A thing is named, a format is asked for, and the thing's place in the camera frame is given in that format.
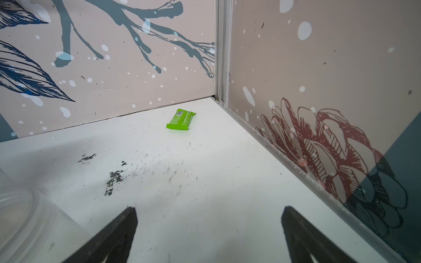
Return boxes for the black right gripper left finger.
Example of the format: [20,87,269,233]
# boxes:
[64,207,138,263]

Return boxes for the green snack packet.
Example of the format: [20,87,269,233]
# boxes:
[166,108,196,130]

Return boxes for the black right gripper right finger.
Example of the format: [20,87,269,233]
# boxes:
[281,206,356,263]

